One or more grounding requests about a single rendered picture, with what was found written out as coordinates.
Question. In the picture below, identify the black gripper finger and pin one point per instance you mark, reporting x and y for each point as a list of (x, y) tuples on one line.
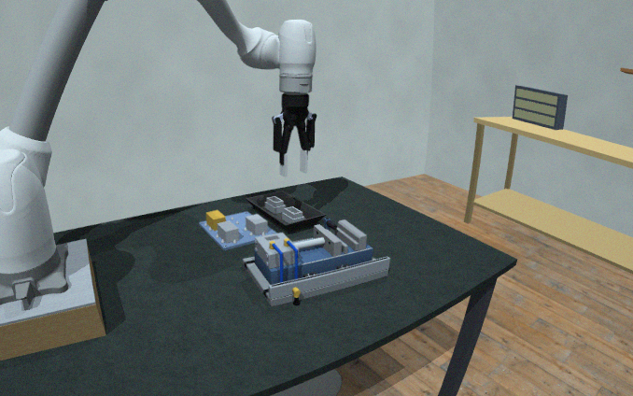
[(281, 141), (307, 138)]

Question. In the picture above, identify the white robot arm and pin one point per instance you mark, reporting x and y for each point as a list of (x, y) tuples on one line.
[(29, 261)]

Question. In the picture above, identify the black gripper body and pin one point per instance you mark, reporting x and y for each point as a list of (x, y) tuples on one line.
[(289, 102)]

